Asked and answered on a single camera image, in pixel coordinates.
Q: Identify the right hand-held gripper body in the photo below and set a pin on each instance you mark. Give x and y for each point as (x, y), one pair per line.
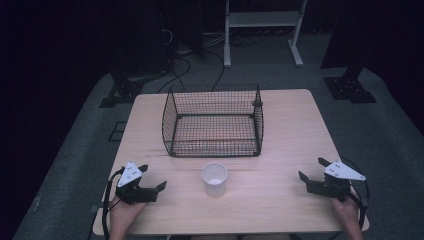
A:
(341, 171)

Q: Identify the person's left hand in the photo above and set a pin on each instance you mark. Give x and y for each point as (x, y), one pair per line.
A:
(122, 216)

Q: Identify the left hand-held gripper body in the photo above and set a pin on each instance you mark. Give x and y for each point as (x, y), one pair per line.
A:
(130, 175)

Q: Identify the white plastic cup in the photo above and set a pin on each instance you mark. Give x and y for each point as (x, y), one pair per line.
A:
(215, 185)

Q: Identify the person's right hand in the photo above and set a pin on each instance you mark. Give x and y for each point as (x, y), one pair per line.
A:
(349, 215)

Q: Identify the black stand base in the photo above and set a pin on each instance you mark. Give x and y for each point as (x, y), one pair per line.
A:
(123, 91)
(348, 88)

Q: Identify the white metal desk frame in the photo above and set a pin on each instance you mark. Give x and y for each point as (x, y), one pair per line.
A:
(263, 19)

